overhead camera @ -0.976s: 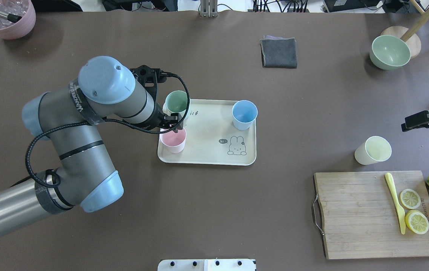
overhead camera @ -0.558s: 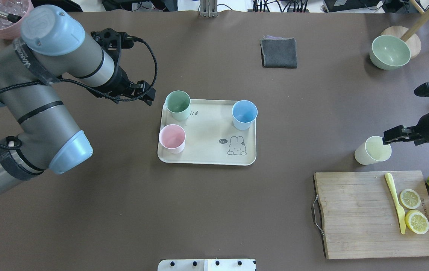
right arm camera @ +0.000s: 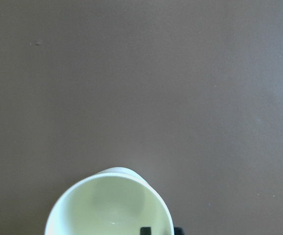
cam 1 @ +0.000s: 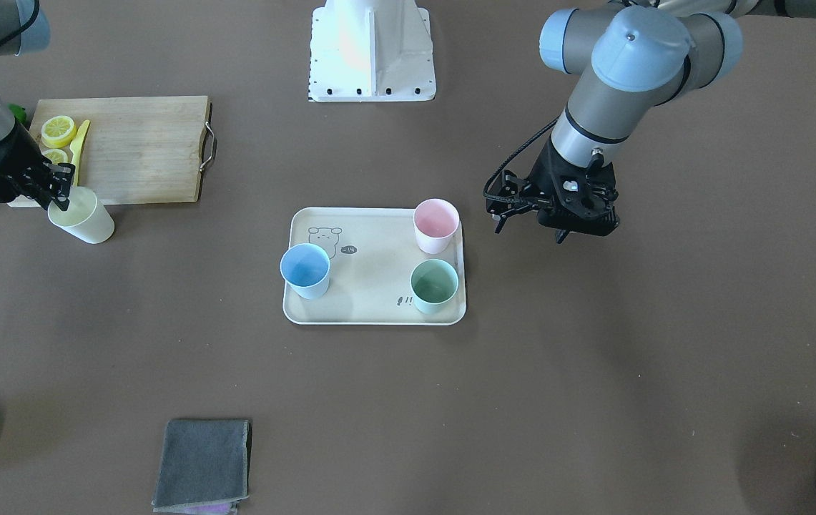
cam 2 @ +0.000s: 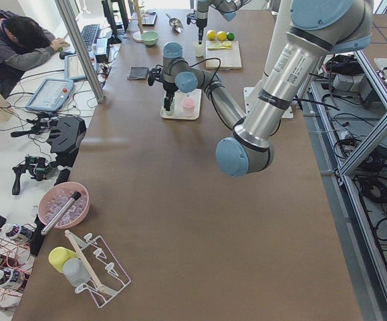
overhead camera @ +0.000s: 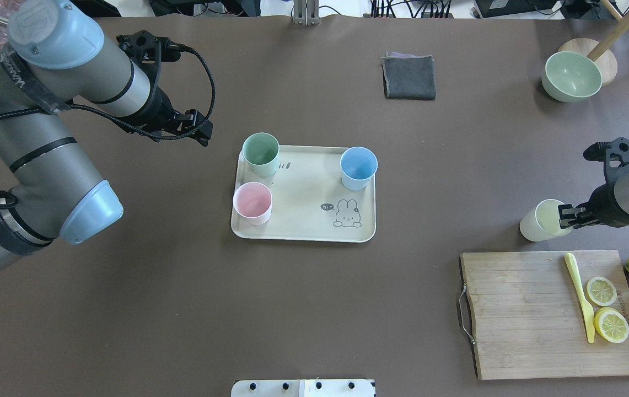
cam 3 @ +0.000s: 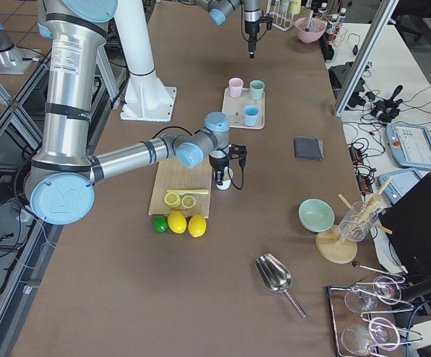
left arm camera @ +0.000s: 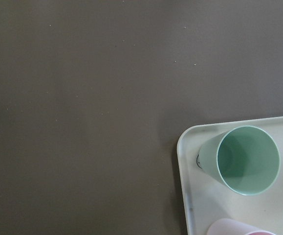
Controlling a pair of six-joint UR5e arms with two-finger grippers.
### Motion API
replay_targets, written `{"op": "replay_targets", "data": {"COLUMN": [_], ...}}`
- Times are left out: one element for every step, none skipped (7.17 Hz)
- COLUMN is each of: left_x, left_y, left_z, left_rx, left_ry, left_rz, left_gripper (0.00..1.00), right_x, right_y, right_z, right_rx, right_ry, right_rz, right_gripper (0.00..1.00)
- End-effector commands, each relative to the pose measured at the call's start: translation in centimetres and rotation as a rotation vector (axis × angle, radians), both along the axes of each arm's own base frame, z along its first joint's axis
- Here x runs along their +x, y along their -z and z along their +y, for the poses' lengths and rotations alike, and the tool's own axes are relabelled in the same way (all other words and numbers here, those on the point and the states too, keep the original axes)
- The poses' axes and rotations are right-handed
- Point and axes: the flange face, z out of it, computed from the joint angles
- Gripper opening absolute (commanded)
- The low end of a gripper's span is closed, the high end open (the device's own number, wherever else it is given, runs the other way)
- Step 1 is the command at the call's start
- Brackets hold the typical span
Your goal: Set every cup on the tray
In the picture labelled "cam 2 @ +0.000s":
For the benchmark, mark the green plastic cup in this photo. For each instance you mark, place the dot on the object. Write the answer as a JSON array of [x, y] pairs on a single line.
[[167, 112]]

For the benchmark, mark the wooden cutting board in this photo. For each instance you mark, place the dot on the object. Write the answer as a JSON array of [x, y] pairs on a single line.
[[229, 59]]

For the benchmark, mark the metal muddler in bowl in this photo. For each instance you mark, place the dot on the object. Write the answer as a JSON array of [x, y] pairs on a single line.
[[76, 195]]

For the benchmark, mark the cream serving tray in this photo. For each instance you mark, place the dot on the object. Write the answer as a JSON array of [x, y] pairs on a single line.
[[178, 111]]

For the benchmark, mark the green bowl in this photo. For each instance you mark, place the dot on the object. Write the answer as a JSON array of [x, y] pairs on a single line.
[[150, 38]]

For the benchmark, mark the grey folded cloth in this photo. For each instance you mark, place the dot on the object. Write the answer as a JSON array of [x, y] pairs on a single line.
[[138, 73]]

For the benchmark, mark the cream plastic cup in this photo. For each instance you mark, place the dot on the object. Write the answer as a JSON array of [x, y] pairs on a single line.
[[199, 49]]

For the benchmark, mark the white wire cup rack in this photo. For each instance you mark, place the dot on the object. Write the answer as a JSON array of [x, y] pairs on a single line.
[[108, 278]]

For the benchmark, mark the yellow plastic knife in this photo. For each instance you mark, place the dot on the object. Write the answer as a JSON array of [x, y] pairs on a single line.
[[218, 48]]

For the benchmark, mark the aluminium frame post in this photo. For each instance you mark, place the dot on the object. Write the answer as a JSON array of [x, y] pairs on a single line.
[[67, 15]]

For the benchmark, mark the pink plastic cup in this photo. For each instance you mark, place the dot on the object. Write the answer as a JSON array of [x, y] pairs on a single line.
[[188, 106]]

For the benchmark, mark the yellow lemon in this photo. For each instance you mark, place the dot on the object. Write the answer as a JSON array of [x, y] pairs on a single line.
[[211, 35], [221, 36]]

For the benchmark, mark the person at desk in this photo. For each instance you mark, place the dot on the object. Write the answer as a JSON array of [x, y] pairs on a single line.
[[24, 45]]

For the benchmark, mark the yellow cup on rack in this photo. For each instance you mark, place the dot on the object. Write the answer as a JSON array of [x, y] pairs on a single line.
[[59, 255]]

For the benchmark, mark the metal scoop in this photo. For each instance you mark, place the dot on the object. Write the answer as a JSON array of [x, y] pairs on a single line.
[[175, 23]]

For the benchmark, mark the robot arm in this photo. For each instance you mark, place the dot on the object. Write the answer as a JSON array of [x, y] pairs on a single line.
[[227, 9], [316, 29]]

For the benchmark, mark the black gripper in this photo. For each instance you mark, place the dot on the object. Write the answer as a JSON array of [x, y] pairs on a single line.
[[169, 88], [200, 25]]

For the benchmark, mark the grey cup on rack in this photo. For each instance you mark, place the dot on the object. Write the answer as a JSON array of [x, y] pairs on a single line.
[[75, 272]]

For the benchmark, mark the blue teach pendant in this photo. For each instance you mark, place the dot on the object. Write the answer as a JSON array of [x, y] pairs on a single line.
[[73, 69], [51, 95]]

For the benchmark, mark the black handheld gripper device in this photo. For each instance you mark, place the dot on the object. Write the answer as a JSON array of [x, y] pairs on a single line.
[[38, 167]]

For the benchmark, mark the black keyboard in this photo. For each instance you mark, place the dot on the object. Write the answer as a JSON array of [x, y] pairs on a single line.
[[89, 33]]

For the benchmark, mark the wooden mug tree stand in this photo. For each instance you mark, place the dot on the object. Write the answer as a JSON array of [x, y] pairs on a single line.
[[137, 35]]

